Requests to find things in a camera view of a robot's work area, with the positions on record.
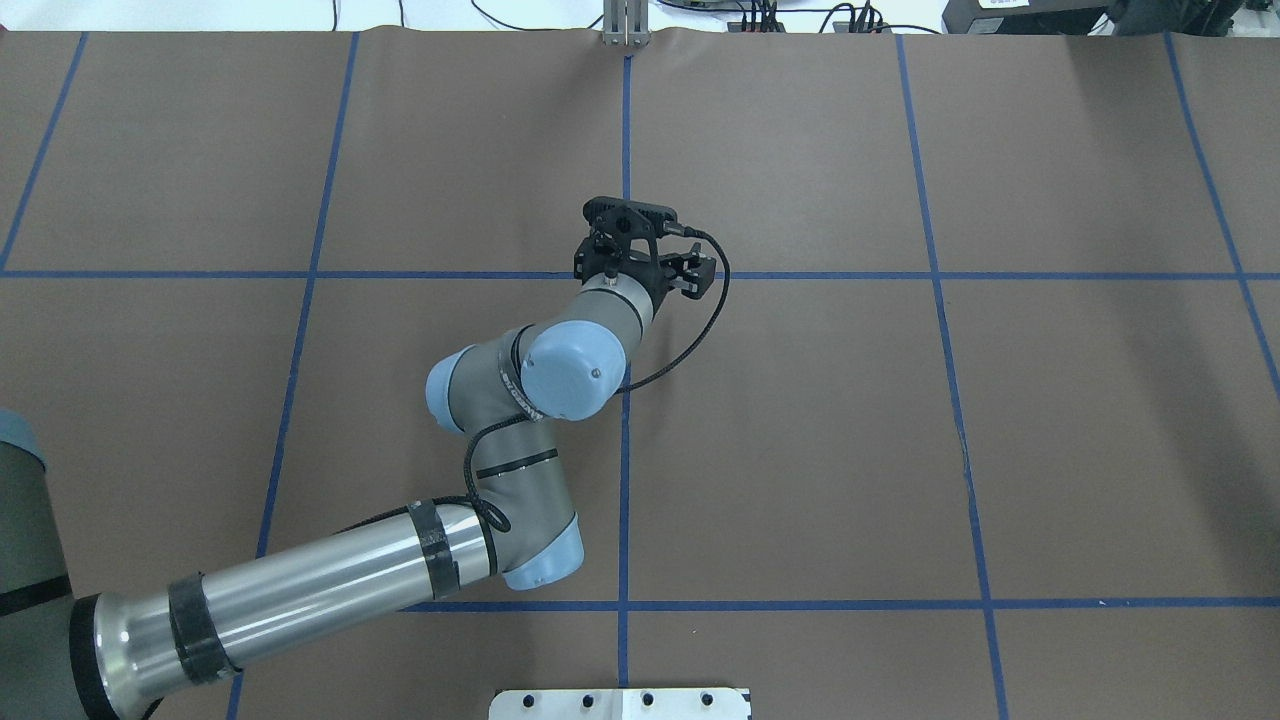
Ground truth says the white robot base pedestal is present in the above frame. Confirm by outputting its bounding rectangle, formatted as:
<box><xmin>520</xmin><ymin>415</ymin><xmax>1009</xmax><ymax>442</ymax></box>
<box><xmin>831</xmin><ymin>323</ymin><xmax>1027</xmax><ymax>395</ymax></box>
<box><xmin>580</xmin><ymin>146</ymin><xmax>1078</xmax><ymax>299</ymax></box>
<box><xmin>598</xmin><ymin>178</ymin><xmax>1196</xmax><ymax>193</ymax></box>
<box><xmin>486</xmin><ymin>687</ymin><xmax>753</xmax><ymax>719</ymax></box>

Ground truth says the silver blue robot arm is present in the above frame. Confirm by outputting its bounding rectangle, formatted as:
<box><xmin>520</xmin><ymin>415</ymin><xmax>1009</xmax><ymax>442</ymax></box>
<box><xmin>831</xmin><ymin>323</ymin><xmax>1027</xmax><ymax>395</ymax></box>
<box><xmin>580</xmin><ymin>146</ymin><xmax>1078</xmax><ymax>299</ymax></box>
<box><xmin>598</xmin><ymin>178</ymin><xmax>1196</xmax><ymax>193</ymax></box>
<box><xmin>3</xmin><ymin>223</ymin><xmax>732</xmax><ymax>719</ymax></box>

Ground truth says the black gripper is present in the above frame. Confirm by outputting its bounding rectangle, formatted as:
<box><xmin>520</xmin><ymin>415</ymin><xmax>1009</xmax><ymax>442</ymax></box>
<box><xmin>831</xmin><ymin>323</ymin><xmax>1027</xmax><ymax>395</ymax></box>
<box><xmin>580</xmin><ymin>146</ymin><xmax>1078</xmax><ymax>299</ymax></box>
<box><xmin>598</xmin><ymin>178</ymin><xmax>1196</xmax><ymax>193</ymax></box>
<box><xmin>573</xmin><ymin>231</ymin><xmax>717</xmax><ymax>311</ymax></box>

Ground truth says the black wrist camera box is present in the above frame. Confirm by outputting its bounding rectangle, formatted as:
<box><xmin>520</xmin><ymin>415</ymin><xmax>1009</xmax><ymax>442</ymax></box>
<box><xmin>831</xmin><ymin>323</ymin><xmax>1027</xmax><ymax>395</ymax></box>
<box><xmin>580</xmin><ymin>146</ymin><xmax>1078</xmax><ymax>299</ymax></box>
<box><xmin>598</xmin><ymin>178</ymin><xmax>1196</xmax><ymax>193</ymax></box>
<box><xmin>582</xmin><ymin>196</ymin><xmax>678</xmax><ymax>238</ymax></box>

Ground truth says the aluminium frame post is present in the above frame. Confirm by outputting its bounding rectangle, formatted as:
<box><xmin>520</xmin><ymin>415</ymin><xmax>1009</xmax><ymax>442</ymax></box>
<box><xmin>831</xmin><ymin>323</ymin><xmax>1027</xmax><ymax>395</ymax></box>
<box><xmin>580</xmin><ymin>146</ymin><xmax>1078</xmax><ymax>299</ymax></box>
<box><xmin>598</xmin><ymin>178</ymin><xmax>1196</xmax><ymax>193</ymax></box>
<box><xmin>600</xmin><ymin>0</ymin><xmax>652</xmax><ymax>49</ymax></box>

